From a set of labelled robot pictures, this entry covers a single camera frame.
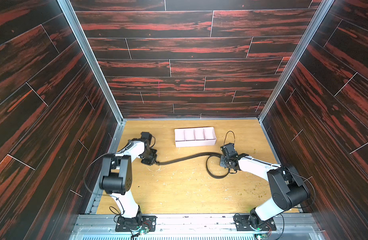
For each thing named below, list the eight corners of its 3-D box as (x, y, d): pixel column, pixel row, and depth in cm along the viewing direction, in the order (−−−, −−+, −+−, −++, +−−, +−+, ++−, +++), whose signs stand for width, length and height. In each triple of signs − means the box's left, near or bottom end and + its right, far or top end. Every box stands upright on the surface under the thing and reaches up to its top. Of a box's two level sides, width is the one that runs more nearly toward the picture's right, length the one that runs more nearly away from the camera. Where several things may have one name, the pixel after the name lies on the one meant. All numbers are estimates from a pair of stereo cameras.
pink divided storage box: (175, 147, 106) (174, 143, 101) (174, 132, 114) (174, 128, 110) (216, 145, 106) (217, 141, 102) (212, 131, 115) (213, 126, 111)
